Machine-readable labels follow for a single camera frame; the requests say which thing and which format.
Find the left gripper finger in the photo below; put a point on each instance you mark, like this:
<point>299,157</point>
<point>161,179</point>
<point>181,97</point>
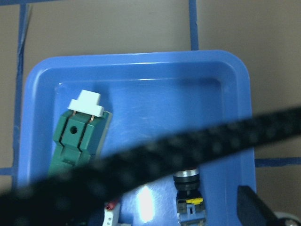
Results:
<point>252,211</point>

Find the red emergency stop button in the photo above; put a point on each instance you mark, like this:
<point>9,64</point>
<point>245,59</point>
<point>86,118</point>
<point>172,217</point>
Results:
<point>190,203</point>

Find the white circuit breaker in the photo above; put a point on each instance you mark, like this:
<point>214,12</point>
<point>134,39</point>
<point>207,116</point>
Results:
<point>111,213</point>

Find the blue plastic tray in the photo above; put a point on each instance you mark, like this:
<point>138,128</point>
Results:
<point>150,96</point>

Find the green relay module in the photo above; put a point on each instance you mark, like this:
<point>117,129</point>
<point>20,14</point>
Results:
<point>80,132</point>

